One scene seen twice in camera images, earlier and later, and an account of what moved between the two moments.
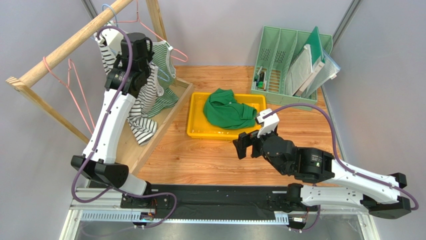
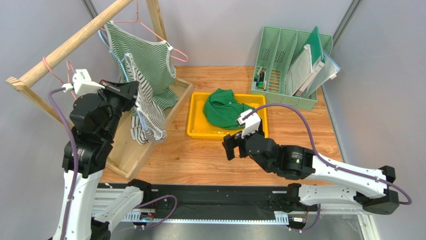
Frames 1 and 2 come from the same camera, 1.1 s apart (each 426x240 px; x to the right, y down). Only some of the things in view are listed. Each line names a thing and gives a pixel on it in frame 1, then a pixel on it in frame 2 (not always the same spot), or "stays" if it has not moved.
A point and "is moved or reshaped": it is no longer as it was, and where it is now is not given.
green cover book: [313, 39] stays
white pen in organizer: [258, 74] stays
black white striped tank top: [142, 121] is moved or reshaped
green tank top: [222, 109] stays
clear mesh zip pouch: [329, 70] stays
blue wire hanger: [166, 78] is moved or reshaped
